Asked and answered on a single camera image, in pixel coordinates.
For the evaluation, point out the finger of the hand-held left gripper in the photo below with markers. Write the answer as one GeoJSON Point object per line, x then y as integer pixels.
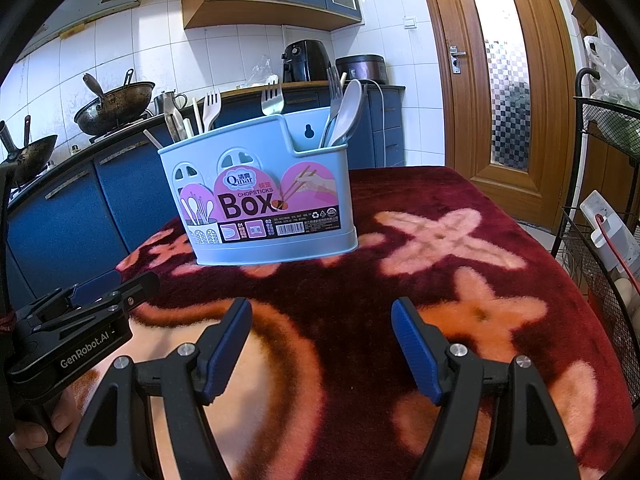
{"type": "Point", "coordinates": [97, 282]}
{"type": "Point", "coordinates": [142, 285]}

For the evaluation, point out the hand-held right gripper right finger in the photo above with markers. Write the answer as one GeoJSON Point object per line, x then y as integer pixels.
{"type": "Point", "coordinates": [417, 355]}

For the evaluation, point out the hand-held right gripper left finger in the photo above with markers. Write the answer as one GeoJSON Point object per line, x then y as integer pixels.
{"type": "Point", "coordinates": [227, 350]}

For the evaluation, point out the light blue plastic utensil box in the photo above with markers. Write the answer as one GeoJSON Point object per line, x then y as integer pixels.
{"type": "Point", "coordinates": [320, 220]}

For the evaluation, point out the white chopstick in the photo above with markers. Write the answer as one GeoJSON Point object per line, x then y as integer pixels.
{"type": "Point", "coordinates": [188, 129]}
{"type": "Point", "coordinates": [197, 115]}

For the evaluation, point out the metal fork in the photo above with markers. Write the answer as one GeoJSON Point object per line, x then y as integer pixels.
{"type": "Point", "coordinates": [272, 102]}
{"type": "Point", "coordinates": [334, 87]}
{"type": "Point", "coordinates": [212, 110]}

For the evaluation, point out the metal spoon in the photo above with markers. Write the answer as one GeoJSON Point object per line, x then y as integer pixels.
{"type": "Point", "coordinates": [341, 125]}
{"type": "Point", "coordinates": [352, 105]}

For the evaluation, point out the person's left hand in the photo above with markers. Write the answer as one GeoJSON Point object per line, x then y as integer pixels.
{"type": "Point", "coordinates": [67, 417]}

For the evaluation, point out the blue kitchen base cabinet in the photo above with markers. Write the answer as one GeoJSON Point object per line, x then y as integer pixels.
{"type": "Point", "coordinates": [75, 220]}

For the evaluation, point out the red flower-patterned blanket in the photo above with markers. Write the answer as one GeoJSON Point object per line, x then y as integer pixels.
{"type": "Point", "coordinates": [325, 360]}

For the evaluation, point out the small black wok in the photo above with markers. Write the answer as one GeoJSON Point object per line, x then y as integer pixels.
{"type": "Point", "coordinates": [35, 155]}

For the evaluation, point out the large black wok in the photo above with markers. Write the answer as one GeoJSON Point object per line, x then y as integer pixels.
{"type": "Point", "coordinates": [115, 110]}

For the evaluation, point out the metal kettle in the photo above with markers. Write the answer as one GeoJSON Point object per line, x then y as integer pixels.
{"type": "Point", "coordinates": [160, 105]}

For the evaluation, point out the black kitchen countertop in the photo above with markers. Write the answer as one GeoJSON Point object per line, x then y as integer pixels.
{"type": "Point", "coordinates": [240, 95]}

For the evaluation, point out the white power strip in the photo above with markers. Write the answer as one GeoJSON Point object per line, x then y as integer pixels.
{"type": "Point", "coordinates": [600, 210]}

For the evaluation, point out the clear plastic bag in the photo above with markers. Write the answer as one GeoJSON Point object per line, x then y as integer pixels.
{"type": "Point", "coordinates": [260, 72]}

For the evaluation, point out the wooden door with glass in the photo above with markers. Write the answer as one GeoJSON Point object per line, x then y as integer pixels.
{"type": "Point", "coordinates": [440, 110]}

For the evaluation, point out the black air fryer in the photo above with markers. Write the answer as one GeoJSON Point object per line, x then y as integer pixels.
{"type": "Point", "coordinates": [307, 62]}

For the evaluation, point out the dark rice cooker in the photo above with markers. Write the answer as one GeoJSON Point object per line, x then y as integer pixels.
{"type": "Point", "coordinates": [362, 70]}

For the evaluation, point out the black metal rack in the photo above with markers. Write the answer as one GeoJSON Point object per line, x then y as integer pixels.
{"type": "Point", "coordinates": [580, 110]}

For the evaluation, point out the white plastic bag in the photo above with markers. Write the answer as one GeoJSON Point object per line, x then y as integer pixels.
{"type": "Point", "coordinates": [610, 75]}

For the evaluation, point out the white light switch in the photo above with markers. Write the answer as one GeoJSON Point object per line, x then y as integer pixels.
{"type": "Point", "coordinates": [410, 23]}

